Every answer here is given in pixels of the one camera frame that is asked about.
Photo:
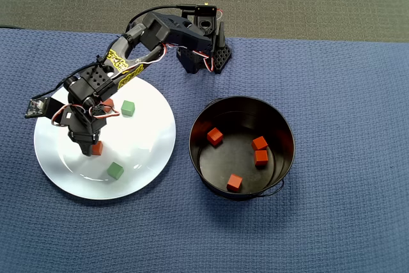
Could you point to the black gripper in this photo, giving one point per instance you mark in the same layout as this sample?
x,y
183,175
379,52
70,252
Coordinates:
x,y
84,139

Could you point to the blue woven table cloth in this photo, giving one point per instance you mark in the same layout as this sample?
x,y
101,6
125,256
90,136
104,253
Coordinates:
x,y
319,222

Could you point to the green cube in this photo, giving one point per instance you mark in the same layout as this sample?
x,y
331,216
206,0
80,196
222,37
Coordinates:
x,y
115,170
128,108

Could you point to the red cube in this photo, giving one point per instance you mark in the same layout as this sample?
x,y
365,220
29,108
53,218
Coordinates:
x,y
261,157
98,148
259,143
214,136
109,104
234,183

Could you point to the black metal bucket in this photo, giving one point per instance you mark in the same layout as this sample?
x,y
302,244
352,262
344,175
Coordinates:
x,y
230,154

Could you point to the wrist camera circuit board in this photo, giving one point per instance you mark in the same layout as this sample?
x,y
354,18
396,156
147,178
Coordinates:
x,y
35,107

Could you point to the white round plate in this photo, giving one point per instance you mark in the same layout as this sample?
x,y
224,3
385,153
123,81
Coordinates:
x,y
143,145

